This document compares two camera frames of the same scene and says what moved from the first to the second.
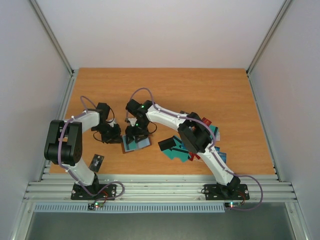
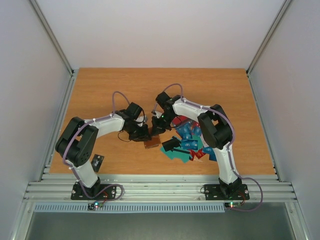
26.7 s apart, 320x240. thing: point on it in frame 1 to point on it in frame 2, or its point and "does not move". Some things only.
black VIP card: x=96 y=162 does not move
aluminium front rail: x=160 y=187 does not move
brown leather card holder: x=133 y=146 to x=155 y=139
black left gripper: x=117 y=136 to x=143 y=136
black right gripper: x=136 y=130 to x=157 y=125
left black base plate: x=96 y=192 does not move
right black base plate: x=231 y=192 does not move
